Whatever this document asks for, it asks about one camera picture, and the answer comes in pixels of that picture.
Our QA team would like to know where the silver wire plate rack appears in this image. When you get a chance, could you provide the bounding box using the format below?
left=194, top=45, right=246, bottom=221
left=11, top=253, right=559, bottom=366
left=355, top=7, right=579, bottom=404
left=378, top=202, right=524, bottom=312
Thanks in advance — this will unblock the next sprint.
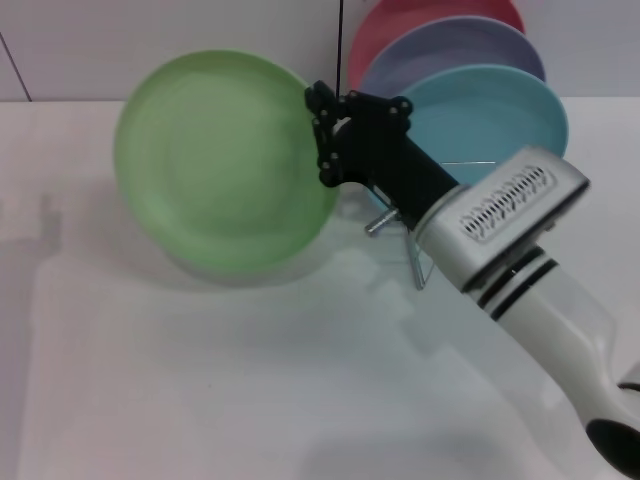
left=407, top=159, right=497, bottom=291

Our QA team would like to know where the light blue round plate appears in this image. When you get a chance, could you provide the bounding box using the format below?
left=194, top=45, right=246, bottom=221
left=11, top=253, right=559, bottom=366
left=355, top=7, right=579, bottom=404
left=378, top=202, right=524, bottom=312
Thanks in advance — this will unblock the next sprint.
left=367, top=64, right=570, bottom=211

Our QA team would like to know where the green round plate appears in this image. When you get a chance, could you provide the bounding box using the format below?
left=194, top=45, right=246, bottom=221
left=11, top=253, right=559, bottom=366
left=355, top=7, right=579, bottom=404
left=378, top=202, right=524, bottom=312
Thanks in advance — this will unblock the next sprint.
left=113, top=48, right=341, bottom=275

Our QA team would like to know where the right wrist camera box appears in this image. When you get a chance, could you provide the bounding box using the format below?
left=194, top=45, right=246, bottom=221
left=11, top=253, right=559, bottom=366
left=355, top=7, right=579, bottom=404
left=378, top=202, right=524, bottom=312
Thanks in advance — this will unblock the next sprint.
left=418, top=145, right=591, bottom=295

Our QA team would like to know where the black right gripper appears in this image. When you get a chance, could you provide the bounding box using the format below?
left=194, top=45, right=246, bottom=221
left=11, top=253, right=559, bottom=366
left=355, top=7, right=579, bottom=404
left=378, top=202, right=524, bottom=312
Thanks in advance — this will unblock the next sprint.
left=304, top=80, right=471, bottom=234

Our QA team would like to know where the purple round plate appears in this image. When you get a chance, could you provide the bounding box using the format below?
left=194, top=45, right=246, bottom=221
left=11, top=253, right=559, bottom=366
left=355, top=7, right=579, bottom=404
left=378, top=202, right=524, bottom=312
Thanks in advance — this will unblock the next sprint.
left=360, top=15, right=546, bottom=96

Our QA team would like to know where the red round plate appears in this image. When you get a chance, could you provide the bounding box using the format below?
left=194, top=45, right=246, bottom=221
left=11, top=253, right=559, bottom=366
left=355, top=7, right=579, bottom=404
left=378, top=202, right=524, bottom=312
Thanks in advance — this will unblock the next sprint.
left=348, top=0, right=526, bottom=91

